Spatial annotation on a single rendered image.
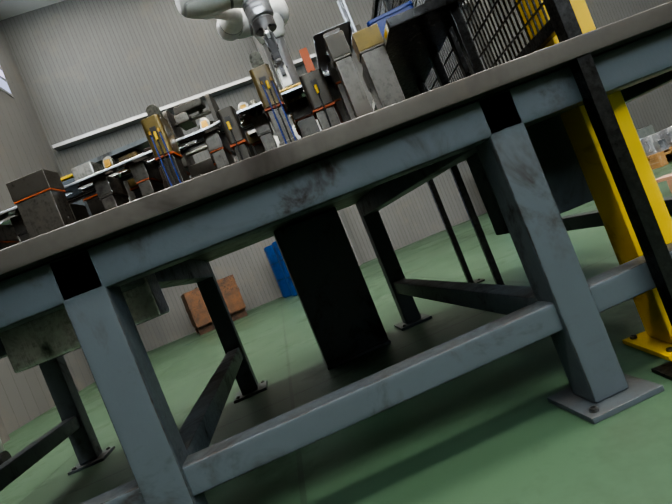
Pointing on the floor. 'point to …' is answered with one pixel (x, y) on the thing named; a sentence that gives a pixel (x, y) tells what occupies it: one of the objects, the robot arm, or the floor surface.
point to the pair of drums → (280, 270)
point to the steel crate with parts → (194, 304)
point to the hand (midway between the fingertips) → (285, 77)
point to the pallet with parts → (658, 148)
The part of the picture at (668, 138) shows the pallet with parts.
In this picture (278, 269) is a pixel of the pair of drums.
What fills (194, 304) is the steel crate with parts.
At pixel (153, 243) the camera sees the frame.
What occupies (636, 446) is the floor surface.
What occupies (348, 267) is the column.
